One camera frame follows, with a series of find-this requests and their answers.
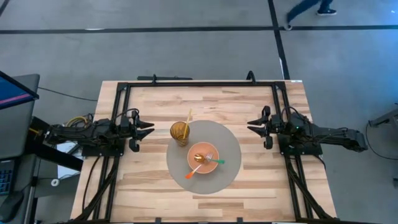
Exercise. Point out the orange round bowl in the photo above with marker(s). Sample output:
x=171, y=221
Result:
x=206, y=169

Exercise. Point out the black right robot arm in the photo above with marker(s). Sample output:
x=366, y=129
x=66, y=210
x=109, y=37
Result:
x=329, y=133

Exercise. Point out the amber glass cup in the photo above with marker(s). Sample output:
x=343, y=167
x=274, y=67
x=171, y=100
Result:
x=178, y=132

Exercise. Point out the grey metal stand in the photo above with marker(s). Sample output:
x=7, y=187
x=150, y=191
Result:
x=385, y=118

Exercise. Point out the black metal table frame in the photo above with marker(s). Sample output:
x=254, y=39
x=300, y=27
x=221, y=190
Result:
x=202, y=84

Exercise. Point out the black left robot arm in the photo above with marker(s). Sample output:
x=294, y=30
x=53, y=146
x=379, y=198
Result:
x=77, y=132

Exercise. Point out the grey round woven placemat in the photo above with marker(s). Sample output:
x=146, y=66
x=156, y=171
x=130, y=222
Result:
x=224, y=174

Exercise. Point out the black computer mouse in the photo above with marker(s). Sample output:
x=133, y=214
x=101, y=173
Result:
x=11, y=207

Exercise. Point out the black computer keyboard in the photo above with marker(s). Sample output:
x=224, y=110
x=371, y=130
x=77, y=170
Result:
x=4, y=182

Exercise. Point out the yellow drinking straw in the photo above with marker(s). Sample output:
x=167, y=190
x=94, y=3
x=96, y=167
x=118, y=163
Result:
x=188, y=119

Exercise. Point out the white tape roll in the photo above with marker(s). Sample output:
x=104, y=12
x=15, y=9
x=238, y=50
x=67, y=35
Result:
x=55, y=182

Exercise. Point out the computer monitor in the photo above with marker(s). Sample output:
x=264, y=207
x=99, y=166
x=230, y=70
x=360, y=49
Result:
x=15, y=133

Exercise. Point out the monitor with blue screen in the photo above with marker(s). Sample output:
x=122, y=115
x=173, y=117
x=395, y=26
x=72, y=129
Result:
x=12, y=93

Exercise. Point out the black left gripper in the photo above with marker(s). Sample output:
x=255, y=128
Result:
x=133, y=137

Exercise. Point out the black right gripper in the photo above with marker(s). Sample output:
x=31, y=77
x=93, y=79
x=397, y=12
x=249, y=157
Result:
x=275, y=126

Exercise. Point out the person's legs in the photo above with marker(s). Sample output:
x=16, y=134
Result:
x=301, y=7

